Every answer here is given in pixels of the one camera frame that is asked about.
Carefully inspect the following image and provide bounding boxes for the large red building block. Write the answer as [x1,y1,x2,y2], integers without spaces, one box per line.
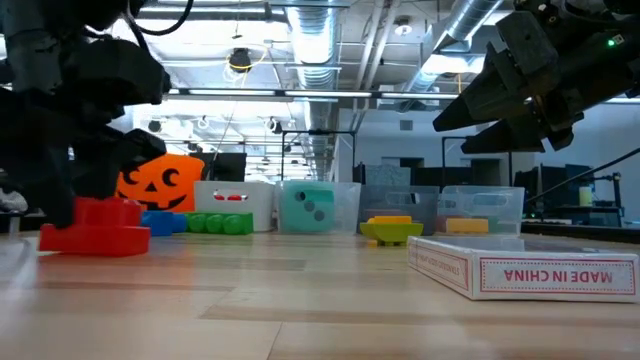
[38,195,152,258]

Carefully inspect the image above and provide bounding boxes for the lime green block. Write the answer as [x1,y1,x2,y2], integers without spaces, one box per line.
[359,221,425,247]

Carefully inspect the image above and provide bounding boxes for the black left camera cable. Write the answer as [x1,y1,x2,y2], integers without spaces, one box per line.
[123,0,196,38]

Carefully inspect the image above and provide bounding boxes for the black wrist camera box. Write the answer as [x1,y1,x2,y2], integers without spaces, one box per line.
[63,38,173,122]
[574,22,640,101]

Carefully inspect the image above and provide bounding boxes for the silver ceiling duct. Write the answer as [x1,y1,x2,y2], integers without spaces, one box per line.
[285,0,346,90]
[399,0,506,96]

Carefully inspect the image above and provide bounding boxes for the long green building block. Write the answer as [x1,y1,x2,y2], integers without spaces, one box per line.
[183,211,255,237]

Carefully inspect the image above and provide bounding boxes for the black ceiling device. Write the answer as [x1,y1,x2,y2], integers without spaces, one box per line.
[229,46,253,74]

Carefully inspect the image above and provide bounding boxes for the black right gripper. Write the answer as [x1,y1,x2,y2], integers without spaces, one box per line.
[431,0,610,154]

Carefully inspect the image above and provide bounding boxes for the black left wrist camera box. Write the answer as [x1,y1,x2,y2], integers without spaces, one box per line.
[63,38,173,122]

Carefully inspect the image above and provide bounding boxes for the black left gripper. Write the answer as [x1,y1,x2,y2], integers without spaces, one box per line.
[0,88,168,230]

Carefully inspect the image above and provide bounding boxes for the clear plastic bin middle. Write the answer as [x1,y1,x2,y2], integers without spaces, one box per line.
[358,184,442,237]

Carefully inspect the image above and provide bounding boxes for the clear plastic bin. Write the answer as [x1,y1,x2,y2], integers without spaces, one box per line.
[274,180,363,236]
[358,184,442,237]
[436,185,526,237]

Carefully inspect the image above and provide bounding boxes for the person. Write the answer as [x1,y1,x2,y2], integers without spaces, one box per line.
[0,187,30,215]

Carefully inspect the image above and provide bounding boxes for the black monitors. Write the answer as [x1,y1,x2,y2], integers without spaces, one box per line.
[513,163,597,215]

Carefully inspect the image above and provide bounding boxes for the white red playing card box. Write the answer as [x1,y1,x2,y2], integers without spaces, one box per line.
[407,234,640,304]

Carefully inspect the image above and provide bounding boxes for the yellow building block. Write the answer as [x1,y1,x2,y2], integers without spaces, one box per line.
[366,214,414,226]
[445,217,490,235]

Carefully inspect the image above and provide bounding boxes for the white plastic bin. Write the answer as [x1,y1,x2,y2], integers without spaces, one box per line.
[193,180,277,233]

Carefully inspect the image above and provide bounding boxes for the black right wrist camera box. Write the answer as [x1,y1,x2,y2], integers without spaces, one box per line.
[574,22,640,101]

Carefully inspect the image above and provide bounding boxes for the blue building block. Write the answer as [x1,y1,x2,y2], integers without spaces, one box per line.
[140,209,189,238]

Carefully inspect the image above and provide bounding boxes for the black table frame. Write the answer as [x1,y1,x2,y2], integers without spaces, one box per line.
[519,221,640,246]

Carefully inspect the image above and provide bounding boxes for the thin black slanted cable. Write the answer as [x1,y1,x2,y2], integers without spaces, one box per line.
[519,144,640,202]

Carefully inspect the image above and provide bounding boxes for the orange pumpkin face bucket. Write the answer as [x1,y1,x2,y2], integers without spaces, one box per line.
[115,153,206,214]

